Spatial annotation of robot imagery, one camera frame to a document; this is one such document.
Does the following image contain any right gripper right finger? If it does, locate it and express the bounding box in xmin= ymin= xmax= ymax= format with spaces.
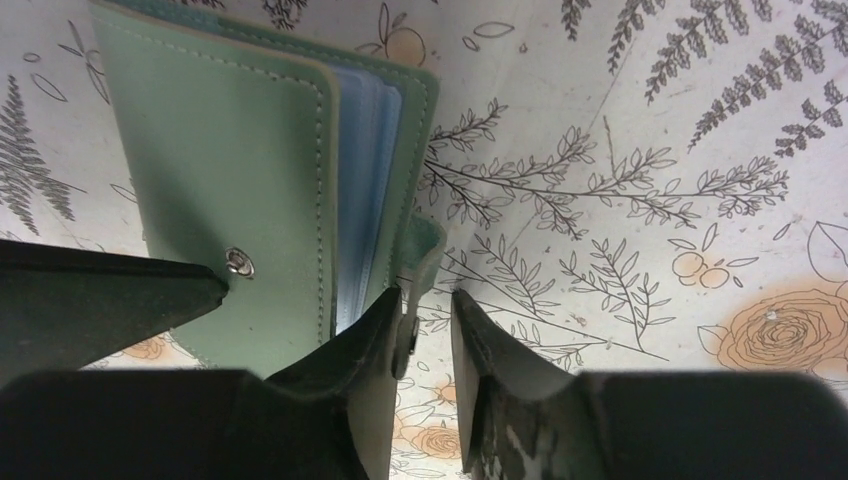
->
xmin=451 ymin=289 xmax=847 ymax=479

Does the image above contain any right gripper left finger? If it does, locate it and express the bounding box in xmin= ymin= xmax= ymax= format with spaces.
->
xmin=1 ymin=287 xmax=402 ymax=479

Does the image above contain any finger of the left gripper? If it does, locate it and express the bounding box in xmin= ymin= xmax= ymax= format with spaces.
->
xmin=1 ymin=240 xmax=229 ymax=384

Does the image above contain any green card holder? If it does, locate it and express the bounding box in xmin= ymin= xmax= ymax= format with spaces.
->
xmin=89 ymin=1 xmax=446 ymax=378

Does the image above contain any floral patterned mat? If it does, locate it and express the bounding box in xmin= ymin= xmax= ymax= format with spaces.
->
xmin=0 ymin=0 xmax=848 ymax=480

